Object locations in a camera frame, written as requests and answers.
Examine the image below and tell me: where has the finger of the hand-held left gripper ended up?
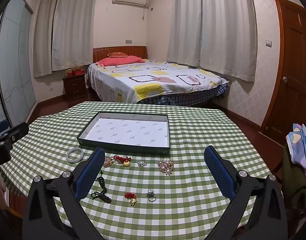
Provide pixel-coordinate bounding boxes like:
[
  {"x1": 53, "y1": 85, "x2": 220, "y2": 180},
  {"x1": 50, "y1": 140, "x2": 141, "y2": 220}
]
[{"x1": 0, "y1": 120, "x2": 30, "y2": 146}]

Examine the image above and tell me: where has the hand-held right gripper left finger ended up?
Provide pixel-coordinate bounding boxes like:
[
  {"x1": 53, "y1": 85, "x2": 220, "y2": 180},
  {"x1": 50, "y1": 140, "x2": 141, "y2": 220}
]
[{"x1": 22, "y1": 147, "x2": 106, "y2": 240}]

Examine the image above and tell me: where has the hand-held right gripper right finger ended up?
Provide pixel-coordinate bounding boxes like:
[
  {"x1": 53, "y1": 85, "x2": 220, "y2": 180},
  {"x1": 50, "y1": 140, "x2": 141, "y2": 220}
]
[{"x1": 204, "y1": 145, "x2": 288, "y2": 240}]

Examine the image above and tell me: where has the black cord pendant necklace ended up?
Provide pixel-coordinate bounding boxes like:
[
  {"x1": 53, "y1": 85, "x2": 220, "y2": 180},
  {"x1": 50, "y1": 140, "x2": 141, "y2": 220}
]
[{"x1": 90, "y1": 170, "x2": 112, "y2": 204}]

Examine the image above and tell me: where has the white jade bangle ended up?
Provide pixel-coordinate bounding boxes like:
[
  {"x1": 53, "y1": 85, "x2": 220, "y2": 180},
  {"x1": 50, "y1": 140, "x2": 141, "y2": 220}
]
[{"x1": 66, "y1": 148, "x2": 84, "y2": 162}]

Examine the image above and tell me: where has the small red knot gold charm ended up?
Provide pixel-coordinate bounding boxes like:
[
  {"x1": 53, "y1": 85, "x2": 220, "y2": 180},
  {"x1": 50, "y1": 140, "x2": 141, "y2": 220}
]
[{"x1": 124, "y1": 192, "x2": 138, "y2": 207}]

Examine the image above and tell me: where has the dark green box white lining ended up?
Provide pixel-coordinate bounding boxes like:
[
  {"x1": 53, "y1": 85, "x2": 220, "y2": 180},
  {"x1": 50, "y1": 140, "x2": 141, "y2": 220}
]
[{"x1": 77, "y1": 111, "x2": 171, "y2": 155}]

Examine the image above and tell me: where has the green checked tablecloth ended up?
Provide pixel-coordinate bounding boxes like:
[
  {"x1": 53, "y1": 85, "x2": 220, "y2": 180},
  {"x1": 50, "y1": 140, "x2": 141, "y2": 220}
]
[{"x1": 0, "y1": 102, "x2": 286, "y2": 240}]

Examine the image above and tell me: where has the large pearl cluster brooch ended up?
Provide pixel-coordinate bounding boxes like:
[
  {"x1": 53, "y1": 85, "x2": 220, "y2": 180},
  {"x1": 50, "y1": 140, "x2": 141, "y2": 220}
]
[{"x1": 157, "y1": 159, "x2": 174, "y2": 175}]

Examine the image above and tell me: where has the frosted sliding wardrobe door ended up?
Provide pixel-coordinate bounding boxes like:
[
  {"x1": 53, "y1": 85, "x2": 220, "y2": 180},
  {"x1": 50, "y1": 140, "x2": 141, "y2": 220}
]
[{"x1": 0, "y1": 0, "x2": 39, "y2": 130}]

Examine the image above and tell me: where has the dark wooden nightstand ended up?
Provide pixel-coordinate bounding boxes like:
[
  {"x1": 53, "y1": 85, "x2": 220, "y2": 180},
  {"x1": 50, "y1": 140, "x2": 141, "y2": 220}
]
[{"x1": 62, "y1": 76, "x2": 88, "y2": 102}]

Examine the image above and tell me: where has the dark green garment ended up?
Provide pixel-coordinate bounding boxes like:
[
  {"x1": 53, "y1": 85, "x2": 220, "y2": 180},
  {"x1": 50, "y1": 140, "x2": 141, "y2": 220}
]
[{"x1": 281, "y1": 142, "x2": 306, "y2": 207}]

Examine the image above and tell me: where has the blue plaid bed sheet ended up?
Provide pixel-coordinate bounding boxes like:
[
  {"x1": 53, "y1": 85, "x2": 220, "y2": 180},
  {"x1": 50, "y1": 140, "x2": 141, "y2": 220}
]
[{"x1": 138, "y1": 84, "x2": 229, "y2": 106}]

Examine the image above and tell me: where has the colourful printed cloth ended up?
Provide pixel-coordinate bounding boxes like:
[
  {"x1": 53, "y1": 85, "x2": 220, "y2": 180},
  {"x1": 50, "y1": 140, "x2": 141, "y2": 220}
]
[{"x1": 286, "y1": 124, "x2": 306, "y2": 180}]

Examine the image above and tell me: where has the white curtain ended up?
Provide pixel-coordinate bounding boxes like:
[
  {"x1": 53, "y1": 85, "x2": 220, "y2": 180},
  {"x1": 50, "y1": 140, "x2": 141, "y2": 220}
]
[
  {"x1": 33, "y1": 0, "x2": 66, "y2": 78},
  {"x1": 166, "y1": 0, "x2": 204, "y2": 67},
  {"x1": 52, "y1": 0, "x2": 97, "y2": 72},
  {"x1": 199, "y1": 0, "x2": 258, "y2": 83}
]

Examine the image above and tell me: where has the white patterned bedspread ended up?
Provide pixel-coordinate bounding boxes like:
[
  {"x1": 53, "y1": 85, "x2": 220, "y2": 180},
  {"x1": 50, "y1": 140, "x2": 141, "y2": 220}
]
[{"x1": 87, "y1": 59, "x2": 229, "y2": 103}]

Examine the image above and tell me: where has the pink pillow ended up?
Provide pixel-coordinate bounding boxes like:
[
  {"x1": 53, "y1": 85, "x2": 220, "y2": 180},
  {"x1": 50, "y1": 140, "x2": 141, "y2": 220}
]
[{"x1": 96, "y1": 56, "x2": 145, "y2": 67}]

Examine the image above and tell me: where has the wooden bed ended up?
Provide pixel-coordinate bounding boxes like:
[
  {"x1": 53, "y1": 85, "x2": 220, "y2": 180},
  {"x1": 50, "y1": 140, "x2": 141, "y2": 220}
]
[{"x1": 87, "y1": 46, "x2": 229, "y2": 106}]

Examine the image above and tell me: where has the brown wooden door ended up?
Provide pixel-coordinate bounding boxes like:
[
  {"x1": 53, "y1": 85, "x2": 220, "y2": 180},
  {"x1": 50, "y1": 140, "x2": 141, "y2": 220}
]
[{"x1": 258, "y1": 0, "x2": 306, "y2": 161}]

